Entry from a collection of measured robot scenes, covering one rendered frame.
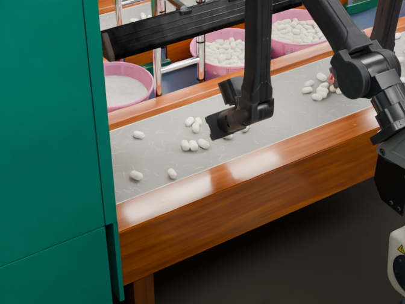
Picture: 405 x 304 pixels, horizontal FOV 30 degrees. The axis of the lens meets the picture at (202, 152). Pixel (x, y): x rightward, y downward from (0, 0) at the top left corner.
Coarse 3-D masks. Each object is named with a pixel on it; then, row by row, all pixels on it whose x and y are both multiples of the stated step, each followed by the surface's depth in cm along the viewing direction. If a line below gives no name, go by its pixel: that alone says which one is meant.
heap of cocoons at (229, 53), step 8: (216, 40) 260; (232, 40) 261; (240, 40) 260; (208, 48) 259; (216, 48) 259; (224, 48) 257; (232, 48) 258; (240, 48) 257; (208, 56) 252; (216, 56) 252; (224, 56) 252; (232, 56) 252; (240, 56) 252; (216, 64) 247; (224, 64) 248; (232, 64) 247; (240, 64) 247
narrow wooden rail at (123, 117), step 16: (368, 32) 261; (400, 32) 265; (320, 48) 252; (272, 64) 243; (288, 64) 243; (304, 64) 247; (160, 96) 228; (176, 96) 228; (192, 96) 228; (208, 96) 231; (112, 112) 221; (128, 112) 221; (144, 112) 221; (160, 112) 224; (112, 128) 217
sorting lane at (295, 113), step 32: (320, 64) 248; (288, 96) 233; (128, 128) 218; (160, 128) 218; (256, 128) 219; (288, 128) 219; (128, 160) 206; (160, 160) 206; (192, 160) 206; (224, 160) 206; (128, 192) 195
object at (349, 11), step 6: (348, 0) 288; (360, 0) 292; (366, 0) 292; (372, 0) 294; (348, 6) 288; (354, 6) 290; (360, 6) 292; (366, 6) 293; (372, 6) 295; (348, 12) 290; (354, 12) 292
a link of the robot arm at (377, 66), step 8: (360, 56) 146; (368, 56) 145; (376, 56) 145; (368, 64) 143; (376, 64) 144; (384, 64) 144; (376, 72) 143; (384, 72) 142; (392, 72) 143; (376, 80) 141; (384, 80) 142; (392, 80) 143; (400, 80) 143; (376, 88) 142; (384, 88) 141; (368, 96) 144
